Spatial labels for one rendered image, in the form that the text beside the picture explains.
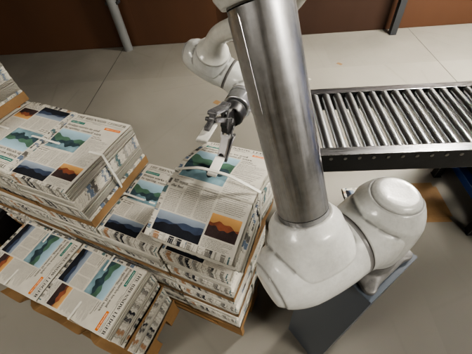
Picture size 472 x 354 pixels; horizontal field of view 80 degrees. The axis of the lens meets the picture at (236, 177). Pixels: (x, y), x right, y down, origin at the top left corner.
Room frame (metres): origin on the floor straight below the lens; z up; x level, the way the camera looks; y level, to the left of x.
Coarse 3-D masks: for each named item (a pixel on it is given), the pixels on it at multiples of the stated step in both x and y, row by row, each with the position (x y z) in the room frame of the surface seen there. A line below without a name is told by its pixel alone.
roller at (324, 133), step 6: (312, 96) 1.37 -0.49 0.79; (318, 102) 1.31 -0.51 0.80; (318, 108) 1.25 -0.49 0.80; (318, 114) 1.20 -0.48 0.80; (318, 120) 1.15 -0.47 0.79; (324, 120) 1.15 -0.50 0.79; (318, 126) 1.11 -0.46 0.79; (324, 126) 1.09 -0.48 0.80; (318, 132) 1.09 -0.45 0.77; (324, 132) 1.05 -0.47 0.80; (324, 138) 1.01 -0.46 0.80; (330, 138) 1.01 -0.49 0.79; (324, 144) 0.97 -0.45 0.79; (330, 144) 0.96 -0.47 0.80
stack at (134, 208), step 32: (0, 192) 0.87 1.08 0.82; (128, 192) 0.78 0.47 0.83; (160, 192) 0.76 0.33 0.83; (64, 224) 0.71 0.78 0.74; (128, 224) 0.62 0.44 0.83; (160, 256) 0.49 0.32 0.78; (192, 256) 0.45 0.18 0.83; (256, 256) 0.58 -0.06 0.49; (192, 288) 0.45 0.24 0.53; (224, 288) 0.37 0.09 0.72; (256, 288) 0.55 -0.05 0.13; (224, 320) 0.39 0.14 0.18
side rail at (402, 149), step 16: (432, 144) 0.88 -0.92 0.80; (448, 144) 0.87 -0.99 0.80; (464, 144) 0.86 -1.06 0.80; (336, 160) 0.89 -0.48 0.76; (352, 160) 0.88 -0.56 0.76; (368, 160) 0.87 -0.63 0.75; (384, 160) 0.86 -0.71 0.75; (400, 160) 0.85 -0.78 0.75; (416, 160) 0.85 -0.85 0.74; (432, 160) 0.84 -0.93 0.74; (448, 160) 0.83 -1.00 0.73; (464, 160) 0.82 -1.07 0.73
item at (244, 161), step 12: (204, 144) 0.78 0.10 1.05; (216, 144) 0.78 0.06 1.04; (192, 156) 0.68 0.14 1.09; (204, 156) 0.68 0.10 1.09; (240, 156) 0.68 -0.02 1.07; (252, 156) 0.68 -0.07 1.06; (228, 168) 0.61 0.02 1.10; (240, 168) 0.61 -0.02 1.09; (252, 168) 0.60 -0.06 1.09; (264, 168) 0.60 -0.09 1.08; (264, 180) 0.55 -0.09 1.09; (264, 192) 0.54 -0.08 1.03; (264, 204) 0.53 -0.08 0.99
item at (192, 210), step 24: (168, 192) 0.54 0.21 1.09; (192, 192) 0.52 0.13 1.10; (168, 216) 0.47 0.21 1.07; (192, 216) 0.45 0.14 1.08; (216, 216) 0.44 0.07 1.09; (240, 216) 0.42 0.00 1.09; (168, 240) 0.40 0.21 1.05; (192, 240) 0.39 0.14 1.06; (216, 240) 0.37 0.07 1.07; (240, 240) 0.37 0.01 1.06; (240, 264) 0.34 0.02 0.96
